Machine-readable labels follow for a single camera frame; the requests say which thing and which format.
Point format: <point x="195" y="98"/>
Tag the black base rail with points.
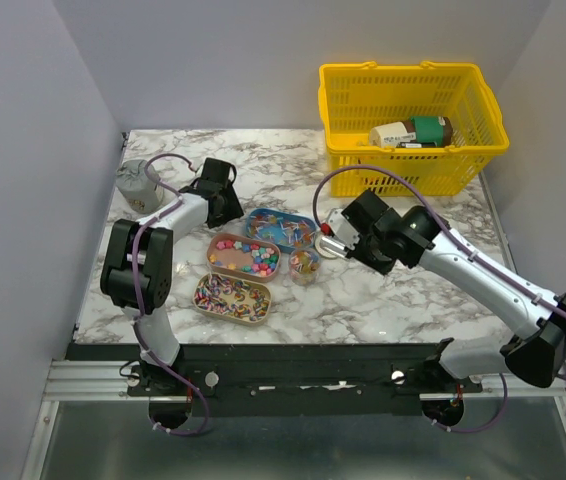
<point x="223" y="380"/>

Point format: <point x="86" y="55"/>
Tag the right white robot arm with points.
<point x="535" y="316"/>

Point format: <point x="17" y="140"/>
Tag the aluminium frame rail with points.
<point x="83" y="381"/>

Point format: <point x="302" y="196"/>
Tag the grey drawstring pouch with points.
<point x="141" y="193"/>

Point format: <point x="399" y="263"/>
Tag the pink tray star candies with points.
<point x="243" y="257"/>

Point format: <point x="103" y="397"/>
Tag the blue tray clear lollipops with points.
<point x="287" y="231"/>

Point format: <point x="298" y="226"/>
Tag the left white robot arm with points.
<point x="137" y="269"/>

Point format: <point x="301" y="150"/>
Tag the silver metal scoop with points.
<point x="339" y="248"/>

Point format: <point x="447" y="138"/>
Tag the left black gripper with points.
<point x="234" y="209"/>

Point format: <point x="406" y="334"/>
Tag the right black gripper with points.
<point x="383" y="267"/>

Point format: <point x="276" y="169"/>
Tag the clear glass jar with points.
<point x="304" y="266"/>

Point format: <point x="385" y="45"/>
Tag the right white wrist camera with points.
<point x="339" y="232"/>

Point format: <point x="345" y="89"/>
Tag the green brown bottle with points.
<point x="415" y="132"/>

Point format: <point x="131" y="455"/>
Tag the beige tray rainbow lollipops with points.
<point x="232" y="299"/>

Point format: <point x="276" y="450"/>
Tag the yellow plastic basket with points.
<point x="355" y="98"/>

